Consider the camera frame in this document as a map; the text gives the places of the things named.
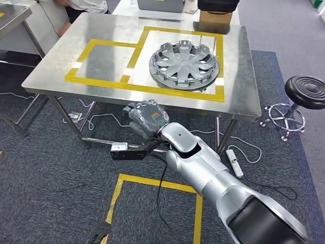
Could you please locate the yellow floor tape square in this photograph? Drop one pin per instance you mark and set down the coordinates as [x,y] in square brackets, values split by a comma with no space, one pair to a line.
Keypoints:
[157,182]

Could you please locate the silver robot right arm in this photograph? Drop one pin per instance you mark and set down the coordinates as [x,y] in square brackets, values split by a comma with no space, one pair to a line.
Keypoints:
[203,161]

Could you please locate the brown cardboard box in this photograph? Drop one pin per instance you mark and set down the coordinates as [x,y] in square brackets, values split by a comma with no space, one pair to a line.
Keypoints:
[216,17]

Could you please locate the white office desk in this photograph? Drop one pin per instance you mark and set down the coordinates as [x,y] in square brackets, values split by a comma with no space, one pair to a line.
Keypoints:
[124,8]

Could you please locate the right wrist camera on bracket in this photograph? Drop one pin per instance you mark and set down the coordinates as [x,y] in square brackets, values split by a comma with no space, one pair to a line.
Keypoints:
[127,155]

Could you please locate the person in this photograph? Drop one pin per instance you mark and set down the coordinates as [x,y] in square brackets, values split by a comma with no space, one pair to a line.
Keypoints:
[86,5]

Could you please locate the grey laptop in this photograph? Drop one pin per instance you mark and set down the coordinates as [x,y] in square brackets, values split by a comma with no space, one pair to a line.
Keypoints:
[160,5]

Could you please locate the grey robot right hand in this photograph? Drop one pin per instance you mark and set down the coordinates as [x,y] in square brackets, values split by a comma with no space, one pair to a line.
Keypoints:
[149,116]

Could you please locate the black bag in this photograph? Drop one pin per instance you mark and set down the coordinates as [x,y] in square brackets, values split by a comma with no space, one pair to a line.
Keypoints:
[218,5]

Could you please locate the white desk panel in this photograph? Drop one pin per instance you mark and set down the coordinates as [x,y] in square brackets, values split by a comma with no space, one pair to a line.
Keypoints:
[43,37]

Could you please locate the black round stool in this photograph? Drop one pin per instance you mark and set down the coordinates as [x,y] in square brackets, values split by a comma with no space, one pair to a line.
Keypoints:
[305,91]

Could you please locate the silver wheel hubcap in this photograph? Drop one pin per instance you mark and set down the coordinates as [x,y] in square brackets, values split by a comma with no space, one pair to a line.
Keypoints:
[184,64]

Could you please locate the white cabinet panel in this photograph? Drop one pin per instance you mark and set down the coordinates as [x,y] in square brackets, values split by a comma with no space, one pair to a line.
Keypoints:
[322,13]

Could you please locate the steel workbench table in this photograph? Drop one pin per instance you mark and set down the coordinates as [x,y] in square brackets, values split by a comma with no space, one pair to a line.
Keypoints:
[241,74]
[13,15]

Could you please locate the white power strip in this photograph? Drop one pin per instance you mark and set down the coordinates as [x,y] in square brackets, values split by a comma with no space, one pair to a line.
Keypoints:
[234,163]
[75,116]

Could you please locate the black robot left foot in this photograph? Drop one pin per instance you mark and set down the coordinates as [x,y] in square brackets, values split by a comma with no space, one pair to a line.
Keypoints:
[100,232]

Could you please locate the green plastic crate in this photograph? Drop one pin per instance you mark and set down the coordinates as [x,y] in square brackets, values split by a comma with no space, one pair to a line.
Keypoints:
[316,3]

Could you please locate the tan phone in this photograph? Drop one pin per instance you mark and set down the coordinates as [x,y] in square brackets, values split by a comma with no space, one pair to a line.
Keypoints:
[191,10]

